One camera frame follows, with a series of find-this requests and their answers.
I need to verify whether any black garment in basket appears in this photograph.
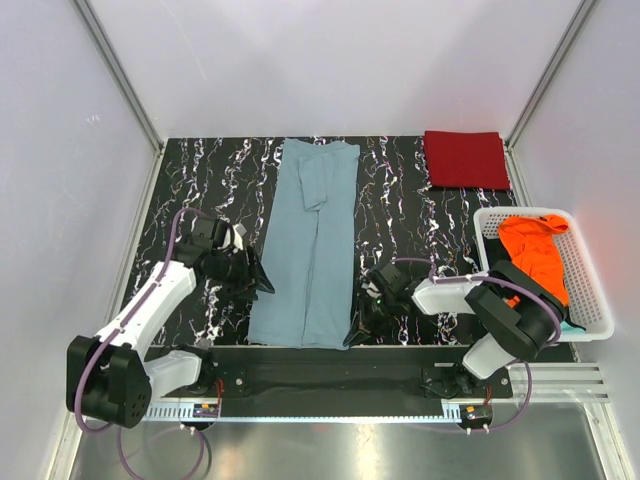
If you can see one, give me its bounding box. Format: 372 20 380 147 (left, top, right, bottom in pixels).
484 238 511 268

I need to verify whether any aluminium frame rail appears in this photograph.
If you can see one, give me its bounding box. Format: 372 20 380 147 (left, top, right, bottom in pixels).
529 363 609 403

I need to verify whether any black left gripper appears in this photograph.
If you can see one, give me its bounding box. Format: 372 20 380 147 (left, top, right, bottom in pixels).
207 245 274 301

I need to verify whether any orange t-shirt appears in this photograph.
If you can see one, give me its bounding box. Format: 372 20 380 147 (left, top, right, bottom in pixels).
498 214 570 307

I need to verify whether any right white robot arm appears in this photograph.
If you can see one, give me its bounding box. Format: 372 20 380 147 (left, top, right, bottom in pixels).
344 258 569 397

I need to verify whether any right aluminium corner post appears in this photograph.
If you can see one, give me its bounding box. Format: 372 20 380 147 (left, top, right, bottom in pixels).
504 0 600 152

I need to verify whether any folded red t-shirt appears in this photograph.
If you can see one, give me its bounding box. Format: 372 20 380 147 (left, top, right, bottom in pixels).
423 130 510 190

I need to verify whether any aluminium corner post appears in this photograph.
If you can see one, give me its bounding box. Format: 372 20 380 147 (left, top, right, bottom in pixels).
71 0 164 154
504 0 600 152

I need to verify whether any light blue t-shirt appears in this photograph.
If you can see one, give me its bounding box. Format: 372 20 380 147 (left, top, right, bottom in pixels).
247 139 360 350

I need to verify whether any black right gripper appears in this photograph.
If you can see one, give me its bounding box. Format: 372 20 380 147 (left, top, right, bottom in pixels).
345 292 399 348

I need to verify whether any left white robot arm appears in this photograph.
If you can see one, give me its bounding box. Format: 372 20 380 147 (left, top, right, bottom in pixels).
66 213 275 433

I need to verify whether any white plastic laundry basket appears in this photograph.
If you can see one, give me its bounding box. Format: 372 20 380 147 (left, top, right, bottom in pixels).
473 206 614 343

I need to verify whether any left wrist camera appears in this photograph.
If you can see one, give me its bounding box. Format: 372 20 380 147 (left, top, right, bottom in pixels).
220 223 246 254

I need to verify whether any left aluminium corner post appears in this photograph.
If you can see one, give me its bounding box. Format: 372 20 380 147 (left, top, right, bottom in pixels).
71 0 164 154

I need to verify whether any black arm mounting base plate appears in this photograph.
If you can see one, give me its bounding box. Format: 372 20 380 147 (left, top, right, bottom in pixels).
157 344 514 419

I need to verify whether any teal t-shirt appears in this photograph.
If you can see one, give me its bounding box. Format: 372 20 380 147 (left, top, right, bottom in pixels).
560 320 586 335

